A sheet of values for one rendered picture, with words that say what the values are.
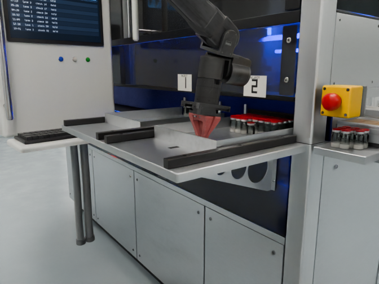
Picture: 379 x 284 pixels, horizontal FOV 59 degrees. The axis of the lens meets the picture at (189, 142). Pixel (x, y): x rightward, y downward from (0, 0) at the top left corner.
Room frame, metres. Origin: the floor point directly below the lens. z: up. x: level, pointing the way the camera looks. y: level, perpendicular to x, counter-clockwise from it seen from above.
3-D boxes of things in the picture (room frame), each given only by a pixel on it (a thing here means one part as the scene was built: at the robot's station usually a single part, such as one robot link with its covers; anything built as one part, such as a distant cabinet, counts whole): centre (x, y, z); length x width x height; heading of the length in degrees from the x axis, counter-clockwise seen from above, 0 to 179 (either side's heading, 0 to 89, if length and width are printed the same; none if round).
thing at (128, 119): (1.19, 0.09, 0.90); 0.34 x 0.26 x 0.04; 127
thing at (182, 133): (0.92, -0.12, 0.90); 0.34 x 0.26 x 0.04; 127
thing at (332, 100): (0.76, -0.32, 0.99); 0.04 x 0.04 x 0.04; 37
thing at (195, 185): (1.66, 0.33, 0.73); 1.98 x 0.01 x 0.25; 37
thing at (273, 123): (0.97, -0.19, 0.90); 0.18 x 0.02 x 0.05; 37
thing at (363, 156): (0.80, -0.40, 0.87); 0.14 x 0.13 x 0.02; 127
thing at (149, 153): (1.01, 0.04, 0.87); 0.70 x 0.48 x 0.02; 37
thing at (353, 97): (0.79, -0.36, 1.00); 0.08 x 0.07 x 0.07; 127
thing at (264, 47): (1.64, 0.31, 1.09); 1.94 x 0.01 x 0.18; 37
